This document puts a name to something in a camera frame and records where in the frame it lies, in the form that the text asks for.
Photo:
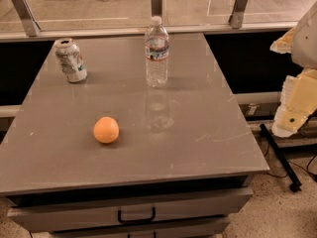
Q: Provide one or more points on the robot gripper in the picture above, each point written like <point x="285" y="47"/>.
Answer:
<point x="307" y="42"/>

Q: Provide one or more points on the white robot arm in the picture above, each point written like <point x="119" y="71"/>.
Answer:
<point x="301" y="41"/>

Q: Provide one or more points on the black metal stand leg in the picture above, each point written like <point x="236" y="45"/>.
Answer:
<point x="295" y="182"/>

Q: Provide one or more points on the grey cabinet with drawers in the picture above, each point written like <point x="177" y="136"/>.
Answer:
<point x="185" y="149"/>

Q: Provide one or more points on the clear plastic water bottle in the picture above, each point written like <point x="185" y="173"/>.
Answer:
<point x="156" y="52"/>

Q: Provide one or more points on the orange fruit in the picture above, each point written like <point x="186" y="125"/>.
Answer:
<point x="106" y="130"/>

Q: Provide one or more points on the silver green soda can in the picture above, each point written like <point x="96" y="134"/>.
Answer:
<point x="70" y="59"/>

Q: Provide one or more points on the right metal railing bracket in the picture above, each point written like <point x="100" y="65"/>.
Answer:
<point x="237" y="15"/>

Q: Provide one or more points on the metal railing bracket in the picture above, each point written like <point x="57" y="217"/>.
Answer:
<point x="30" y="26"/>
<point x="156" y="7"/>
<point x="237" y="15"/>

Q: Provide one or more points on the middle metal railing bracket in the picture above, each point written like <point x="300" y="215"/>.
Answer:
<point x="156" y="7"/>

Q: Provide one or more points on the black drawer handle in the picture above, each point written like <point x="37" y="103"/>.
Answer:
<point x="136" y="216"/>

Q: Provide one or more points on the left metal railing bracket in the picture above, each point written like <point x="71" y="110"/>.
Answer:
<point x="30" y="26"/>

